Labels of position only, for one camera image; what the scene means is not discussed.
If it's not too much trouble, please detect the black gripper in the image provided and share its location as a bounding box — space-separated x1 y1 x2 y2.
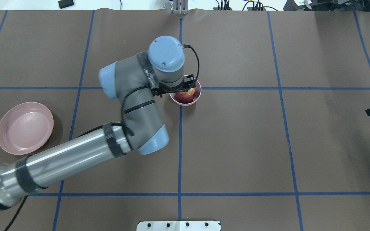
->
151 74 196 97

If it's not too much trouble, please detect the pink bowl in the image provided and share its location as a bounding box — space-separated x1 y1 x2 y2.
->
169 80 202 106

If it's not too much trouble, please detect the red apple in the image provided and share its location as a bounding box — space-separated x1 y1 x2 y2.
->
174 88 196 104

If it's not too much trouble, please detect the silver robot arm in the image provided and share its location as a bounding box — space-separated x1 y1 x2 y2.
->
0 36 198 212

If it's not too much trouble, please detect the pink plate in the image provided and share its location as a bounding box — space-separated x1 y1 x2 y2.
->
0 101 54 155

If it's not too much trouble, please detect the black orange power strip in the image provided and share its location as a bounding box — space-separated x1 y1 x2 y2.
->
212 0 266 11

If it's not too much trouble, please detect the small black square device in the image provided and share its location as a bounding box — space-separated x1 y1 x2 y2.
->
58 0 75 9

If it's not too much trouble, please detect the aluminium frame post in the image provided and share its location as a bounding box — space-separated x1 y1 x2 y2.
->
172 0 189 15

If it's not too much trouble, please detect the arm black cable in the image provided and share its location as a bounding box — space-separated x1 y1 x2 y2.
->
76 44 200 138

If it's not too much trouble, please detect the white pedestal column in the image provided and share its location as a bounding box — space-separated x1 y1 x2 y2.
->
136 220 222 231

